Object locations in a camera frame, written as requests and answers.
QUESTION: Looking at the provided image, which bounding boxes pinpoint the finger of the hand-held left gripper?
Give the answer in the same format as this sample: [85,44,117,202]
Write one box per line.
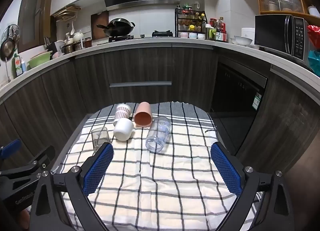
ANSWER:
[0,145,56,179]
[0,139,22,159]

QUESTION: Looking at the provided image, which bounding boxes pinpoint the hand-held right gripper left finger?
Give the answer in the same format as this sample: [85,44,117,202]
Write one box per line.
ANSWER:
[29,142,114,231]

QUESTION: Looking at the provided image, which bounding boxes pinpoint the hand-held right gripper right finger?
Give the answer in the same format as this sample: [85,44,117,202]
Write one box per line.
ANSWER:
[210,142,295,231]

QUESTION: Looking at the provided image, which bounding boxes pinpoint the plain white cup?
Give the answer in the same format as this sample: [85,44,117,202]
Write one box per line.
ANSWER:
[113,118,135,142]

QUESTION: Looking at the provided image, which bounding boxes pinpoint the red dotted white cup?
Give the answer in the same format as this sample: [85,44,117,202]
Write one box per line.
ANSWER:
[113,104,131,127]

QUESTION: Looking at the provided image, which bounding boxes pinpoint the pink plastic cup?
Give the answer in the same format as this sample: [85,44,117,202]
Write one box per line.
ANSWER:
[134,102,153,129]

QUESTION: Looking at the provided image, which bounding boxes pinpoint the clear plastic cup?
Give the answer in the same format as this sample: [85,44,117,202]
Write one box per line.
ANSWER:
[146,116,171,153]

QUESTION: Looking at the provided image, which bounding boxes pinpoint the black white checked cloth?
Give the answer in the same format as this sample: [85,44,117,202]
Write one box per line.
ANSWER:
[51,101,263,231]

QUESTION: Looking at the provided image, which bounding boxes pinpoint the green detergent bottle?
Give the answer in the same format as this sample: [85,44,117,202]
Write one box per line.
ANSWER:
[14,54,23,77]

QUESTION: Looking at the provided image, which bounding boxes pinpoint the black built-in dishwasher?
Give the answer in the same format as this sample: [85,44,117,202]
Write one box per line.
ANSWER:
[210,56,268,122]

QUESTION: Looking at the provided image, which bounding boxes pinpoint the green mixing bowl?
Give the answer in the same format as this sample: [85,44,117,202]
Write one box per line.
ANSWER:
[27,51,53,69]

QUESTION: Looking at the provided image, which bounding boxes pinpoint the hanging frying pan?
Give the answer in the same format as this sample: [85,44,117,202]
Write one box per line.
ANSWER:
[0,25,20,62]

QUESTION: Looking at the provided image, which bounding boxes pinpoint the dark wood kitchen cabinets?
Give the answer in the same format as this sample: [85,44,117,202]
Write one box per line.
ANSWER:
[0,44,320,172]

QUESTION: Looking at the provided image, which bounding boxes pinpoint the black gas stove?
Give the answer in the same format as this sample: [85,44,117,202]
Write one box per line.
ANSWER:
[97,31,174,45]

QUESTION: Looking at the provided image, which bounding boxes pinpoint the brown framed door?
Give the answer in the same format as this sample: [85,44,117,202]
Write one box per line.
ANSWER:
[17,0,57,53]

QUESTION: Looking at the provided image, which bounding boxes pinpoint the dark soy sauce bottle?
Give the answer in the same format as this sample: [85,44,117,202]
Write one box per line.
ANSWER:
[215,17,227,42]

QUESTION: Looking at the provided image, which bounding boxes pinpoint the black wok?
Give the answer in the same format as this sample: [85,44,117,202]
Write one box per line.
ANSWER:
[97,18,136,37]

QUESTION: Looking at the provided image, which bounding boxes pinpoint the dark cutting board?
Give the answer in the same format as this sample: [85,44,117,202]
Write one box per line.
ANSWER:
[91,11,110,40]

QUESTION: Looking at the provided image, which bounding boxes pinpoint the teal plastic bag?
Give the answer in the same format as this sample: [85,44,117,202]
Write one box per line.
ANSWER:
[308,50,320,77]

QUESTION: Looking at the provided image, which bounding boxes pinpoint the black microwave oven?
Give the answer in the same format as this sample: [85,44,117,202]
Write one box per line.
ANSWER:
[254,14,313,65]

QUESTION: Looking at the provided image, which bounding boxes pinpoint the black spice rack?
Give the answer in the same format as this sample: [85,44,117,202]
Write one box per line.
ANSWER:
[174,8,207,39]

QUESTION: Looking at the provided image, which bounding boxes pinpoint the red plastic bag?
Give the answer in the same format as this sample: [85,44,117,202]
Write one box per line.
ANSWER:
[306,25,320,47]

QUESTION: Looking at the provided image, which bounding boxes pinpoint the wooden wall rack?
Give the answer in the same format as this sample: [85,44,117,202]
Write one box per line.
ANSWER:
[52,5,81,20]

